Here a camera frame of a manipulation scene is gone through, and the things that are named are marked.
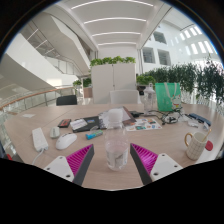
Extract clear plastic package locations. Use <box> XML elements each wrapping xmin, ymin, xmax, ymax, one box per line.
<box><xmin>187</xmin><ymin>119</ymin><xmax>201</xmax><ymax>128</ymax></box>

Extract small grey computer mouse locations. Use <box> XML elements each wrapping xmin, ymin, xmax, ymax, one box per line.
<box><xmin>49</xmin><ymin>126</ymin><xmax>61</xmax><ymax>139</ymax></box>

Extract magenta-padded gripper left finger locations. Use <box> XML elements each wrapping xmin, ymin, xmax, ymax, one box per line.
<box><xmin>43</xmin><ymin>143</ymin><xmax>96</xmax><ymax>188</ymax></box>

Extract small red and black case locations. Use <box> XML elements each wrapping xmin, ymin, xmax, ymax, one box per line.
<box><xmin>57</xmin><ymin>118</ymin><xmax>72</xmax><ymax>129</ymax></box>

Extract row of green hedge plants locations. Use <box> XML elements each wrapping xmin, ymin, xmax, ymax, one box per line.
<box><xmin>135</xmin><ymin>56</ymin><xmax>224</xmax><ymax>108</ymax></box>

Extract black chair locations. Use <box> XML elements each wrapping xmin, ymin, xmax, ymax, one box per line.
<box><xmin>55</xmin><ymin>94</ymin><xmax>78</xmax><ymax>107</ymax></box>

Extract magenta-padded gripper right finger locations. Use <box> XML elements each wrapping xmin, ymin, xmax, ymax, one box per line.
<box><xmin>130</xmin><ymin>143</ymin><xmax>185</xmax><ymax>185</ymax></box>

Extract white printed card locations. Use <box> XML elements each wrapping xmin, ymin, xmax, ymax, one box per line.
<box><xmin>69</xmin><ymin>118</ymin><xmax>89</xmax><ymax>131</ymax></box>

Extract potted green plant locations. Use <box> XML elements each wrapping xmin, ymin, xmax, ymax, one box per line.
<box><xmin>82</xmin><ymin>77</ymin><xmax>93</xmax><ymax>99</ymax></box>

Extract tall clear drinking bottle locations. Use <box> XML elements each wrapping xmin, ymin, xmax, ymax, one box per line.
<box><xmin>142</xmin><ymin>83</ymin><xmax>157</xmax><ymax>116</ymax></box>

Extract black charger block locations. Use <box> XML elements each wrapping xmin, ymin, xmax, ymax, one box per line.
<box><xmin>130</xmin><ymin>110</ymin><xmax>144</xmax><ymax>118</ymax></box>

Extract white mug with gold handle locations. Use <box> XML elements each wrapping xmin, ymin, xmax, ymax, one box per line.
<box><xmin>184</xmin><ymin>130</ymin><xmax>209</xmax><ymax>162</ymax></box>

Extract tangle of black cables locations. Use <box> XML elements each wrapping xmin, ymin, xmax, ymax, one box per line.
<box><xmin>156</xmin><ymin>108</ymin><xmax>188</xmax><ymax>126</ymax></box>

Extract colourful sticker sheet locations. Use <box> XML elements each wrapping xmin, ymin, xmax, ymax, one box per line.
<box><xmin>124</xmin><ymin>117</ymin><xmax>163</xmax><ymax>132</ymax></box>

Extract white cabinet topped with plants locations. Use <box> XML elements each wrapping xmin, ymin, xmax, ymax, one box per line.
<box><xmin>89</xmin><ymin>55</ymin><xmax>138</xmax><ymax>104</ymax></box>

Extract white computer mouse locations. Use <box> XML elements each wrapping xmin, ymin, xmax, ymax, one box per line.
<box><xmin>55</xmin><ymin>132</ymin><xmax>78</xmax><ymax>151</ymax></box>

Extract green tote bag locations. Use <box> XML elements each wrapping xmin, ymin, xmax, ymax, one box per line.
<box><xmin>154</xmin><ymin>82</ymin><xmax>182</xmax><ymax>113</ymax></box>

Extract ceiling light strips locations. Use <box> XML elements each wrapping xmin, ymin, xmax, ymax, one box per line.
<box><xmin>70</xmin><ymin>0</ymin><xmax>155</xmax><ymax>47</ymax></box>

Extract black notebook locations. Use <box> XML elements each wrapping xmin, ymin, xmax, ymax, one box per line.
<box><xmin>71</xmin><ymin>115</ymin><xmax>101</xmax><ymax>134</ymax></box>

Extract gold spoon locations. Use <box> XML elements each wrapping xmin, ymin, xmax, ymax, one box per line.
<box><xmin>202</xmin><ymin>128</ymin><xmax>213</xmax><ymax>143</ymax></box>

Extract white power strip cable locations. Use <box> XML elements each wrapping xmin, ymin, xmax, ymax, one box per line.
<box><xmin>32</xmin><ymin>148</ymin><xmax>46</xmax><ymax>167</ymax></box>

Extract clear plastic water bottle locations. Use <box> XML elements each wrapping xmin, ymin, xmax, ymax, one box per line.
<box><xmin>104</xmin><ymin>108</ymin><xmax>130</xmax><ymax>172</ymax></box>

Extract small blue tube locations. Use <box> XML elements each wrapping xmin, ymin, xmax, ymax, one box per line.
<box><xmin>85</xmin><ymin>129</ymin><xmax>104</xmax><ymax>141</ymax></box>

